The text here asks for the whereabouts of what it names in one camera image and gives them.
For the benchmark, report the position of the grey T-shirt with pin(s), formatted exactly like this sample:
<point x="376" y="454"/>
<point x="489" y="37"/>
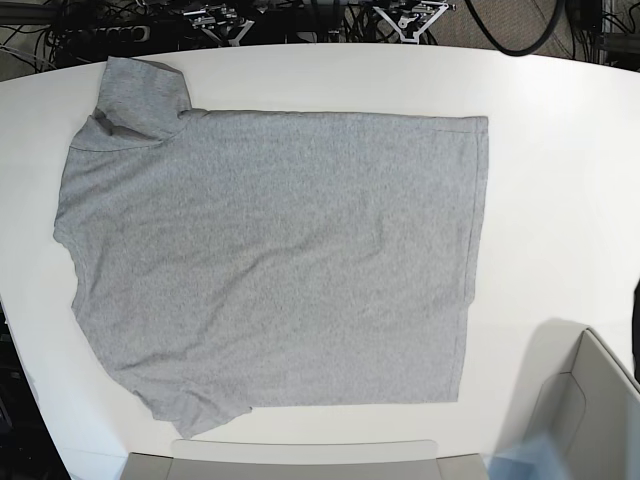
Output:
<point x="234" y="260"/>

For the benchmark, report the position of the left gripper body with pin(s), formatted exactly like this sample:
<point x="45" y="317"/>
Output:
<point x="411" y="20"/>

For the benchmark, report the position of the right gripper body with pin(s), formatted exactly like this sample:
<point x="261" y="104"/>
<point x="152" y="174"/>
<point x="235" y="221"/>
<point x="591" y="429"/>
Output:
<point x="220" y="22"/>

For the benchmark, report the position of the white bin right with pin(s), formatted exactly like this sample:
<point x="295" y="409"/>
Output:
<point x="585" y="424"/>

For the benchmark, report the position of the grey bin bottom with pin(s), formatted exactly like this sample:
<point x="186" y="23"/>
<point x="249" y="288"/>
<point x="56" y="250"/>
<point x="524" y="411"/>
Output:
<point x="190" y="459"/>

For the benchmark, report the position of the blue cloth bottom corner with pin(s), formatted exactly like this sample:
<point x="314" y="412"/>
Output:
<point x="530" y="457"/>

